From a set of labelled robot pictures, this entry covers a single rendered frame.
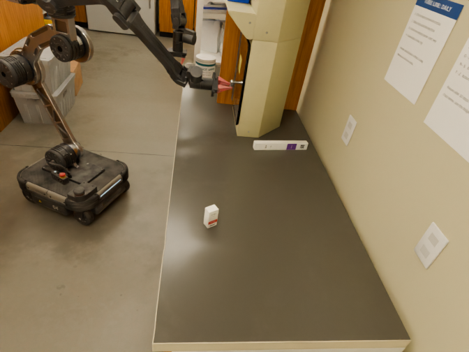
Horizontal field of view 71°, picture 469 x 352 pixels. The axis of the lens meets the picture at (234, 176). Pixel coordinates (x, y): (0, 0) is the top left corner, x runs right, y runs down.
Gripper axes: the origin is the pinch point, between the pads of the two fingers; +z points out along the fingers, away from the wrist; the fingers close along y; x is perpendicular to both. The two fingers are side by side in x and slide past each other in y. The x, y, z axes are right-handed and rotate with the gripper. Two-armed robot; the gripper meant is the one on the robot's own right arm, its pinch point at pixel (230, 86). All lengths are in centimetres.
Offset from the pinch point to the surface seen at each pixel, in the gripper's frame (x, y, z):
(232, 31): 6.9, 32.7, 0.3
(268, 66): -17.1, 4.0, 14.2
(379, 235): -47, -67, 48
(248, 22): -28.8, 16.4, 2.0
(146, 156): 155, -13, -54
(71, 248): 77, -88, -88
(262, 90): -9.3, -4.1, 13.6
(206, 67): 50, 31, -10
